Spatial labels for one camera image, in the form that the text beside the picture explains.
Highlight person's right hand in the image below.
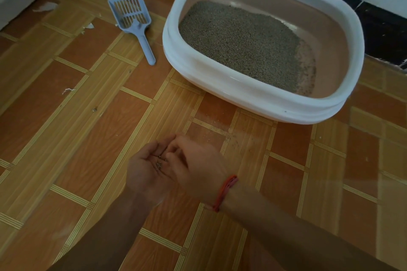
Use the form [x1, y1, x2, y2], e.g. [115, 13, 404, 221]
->
[164, 135, 237, 210]

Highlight person's right forearm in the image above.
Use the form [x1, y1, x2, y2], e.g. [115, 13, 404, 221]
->
[222, 185, 398, 271]

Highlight person's left hand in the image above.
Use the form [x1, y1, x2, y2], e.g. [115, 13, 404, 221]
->
[125, 134, 178, 208]

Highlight flat white paper piece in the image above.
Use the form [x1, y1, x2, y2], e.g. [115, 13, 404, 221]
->
[32, 2, 59, 13]

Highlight white pink cat litter box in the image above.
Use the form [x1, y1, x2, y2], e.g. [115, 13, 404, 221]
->
[162, 0, 365, 125]

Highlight grey plastic litter scoop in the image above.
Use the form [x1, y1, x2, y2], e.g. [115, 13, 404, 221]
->
[107, 0, 156, 66]

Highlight red string bracelet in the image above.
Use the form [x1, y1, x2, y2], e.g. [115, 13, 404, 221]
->
[212, 174, 239, 213]

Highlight person's left forearm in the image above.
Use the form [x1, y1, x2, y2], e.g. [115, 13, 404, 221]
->
[47, 194, 153, 271]

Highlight grey cat litter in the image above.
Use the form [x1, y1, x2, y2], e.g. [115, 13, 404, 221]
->
[178, 0, 317, 97]

